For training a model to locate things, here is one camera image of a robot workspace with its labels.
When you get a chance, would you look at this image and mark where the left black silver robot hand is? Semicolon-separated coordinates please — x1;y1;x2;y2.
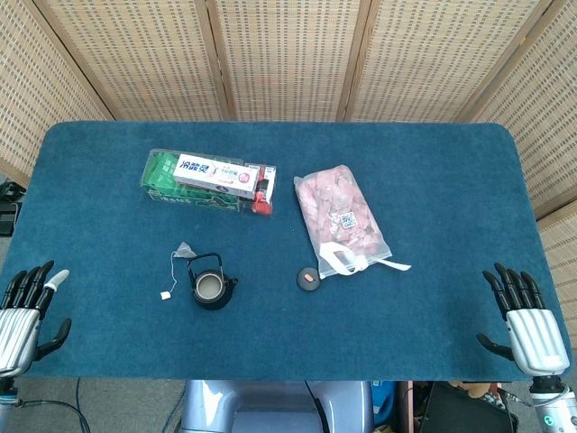
0;260;73;378

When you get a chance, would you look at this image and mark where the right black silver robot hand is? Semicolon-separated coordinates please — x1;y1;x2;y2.
476;263;572;378

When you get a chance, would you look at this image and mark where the pyramid tea bag with string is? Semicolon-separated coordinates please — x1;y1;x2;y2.
159;241;197;301

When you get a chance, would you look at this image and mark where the black cast iron teapot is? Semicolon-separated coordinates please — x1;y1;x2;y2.
186;253;239;311

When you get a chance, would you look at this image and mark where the black teapot lid orange knob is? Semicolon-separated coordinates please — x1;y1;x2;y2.
296;266;322;292

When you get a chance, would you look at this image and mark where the clear bag of pink items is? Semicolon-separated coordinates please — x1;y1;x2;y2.
293;164;412;280

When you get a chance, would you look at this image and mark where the tan plush item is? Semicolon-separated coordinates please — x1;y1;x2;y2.
448;381;502;401

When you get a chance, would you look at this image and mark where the black flat case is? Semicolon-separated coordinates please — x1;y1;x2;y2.
418;382;519;433

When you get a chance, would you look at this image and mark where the black floor equipment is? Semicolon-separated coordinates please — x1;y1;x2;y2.
0;178;23;238

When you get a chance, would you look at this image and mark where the blue table mat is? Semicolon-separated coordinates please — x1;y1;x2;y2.
0;120;563;382

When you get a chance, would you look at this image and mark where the blue plastic item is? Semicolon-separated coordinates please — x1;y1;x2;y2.
371;381;398;429

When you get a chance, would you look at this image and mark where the green packaged carton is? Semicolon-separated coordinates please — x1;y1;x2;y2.
142;152;240;212

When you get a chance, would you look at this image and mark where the white toothpaste carton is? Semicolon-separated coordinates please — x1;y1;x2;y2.
172;152;261;199

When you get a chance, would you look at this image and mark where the clear plastic storage box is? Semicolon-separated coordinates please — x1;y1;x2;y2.
140;148;278;217

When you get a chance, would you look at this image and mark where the blue-grey robot torso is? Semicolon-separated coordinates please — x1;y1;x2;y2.
179;380;375;433

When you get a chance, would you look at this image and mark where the red white small package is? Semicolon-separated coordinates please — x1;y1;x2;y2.
251;164;276;217

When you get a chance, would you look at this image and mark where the woven wooden folding screen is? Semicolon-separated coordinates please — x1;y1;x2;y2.
0;0;577;348

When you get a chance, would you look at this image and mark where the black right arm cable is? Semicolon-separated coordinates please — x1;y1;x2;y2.
495;388;534;408

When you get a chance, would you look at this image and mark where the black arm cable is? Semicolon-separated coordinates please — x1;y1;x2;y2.
495;388;534;408
13;396;92;433

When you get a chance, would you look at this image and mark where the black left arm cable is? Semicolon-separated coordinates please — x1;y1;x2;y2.
13;396;92;433

